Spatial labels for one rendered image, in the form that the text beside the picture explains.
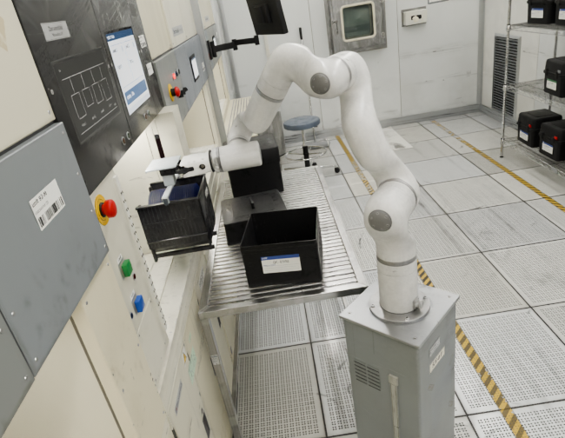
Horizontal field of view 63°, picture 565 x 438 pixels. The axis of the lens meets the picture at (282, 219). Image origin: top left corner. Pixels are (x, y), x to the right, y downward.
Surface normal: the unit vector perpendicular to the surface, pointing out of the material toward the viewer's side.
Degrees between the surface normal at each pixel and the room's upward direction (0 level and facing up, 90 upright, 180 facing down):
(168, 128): 90
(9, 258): 90
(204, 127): 90
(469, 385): 0
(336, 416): 0
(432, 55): 90
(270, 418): 0
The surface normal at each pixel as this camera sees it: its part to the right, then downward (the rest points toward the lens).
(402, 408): -0.65, 0.42
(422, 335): -0.15, -0.89
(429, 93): 0.06, 0.43
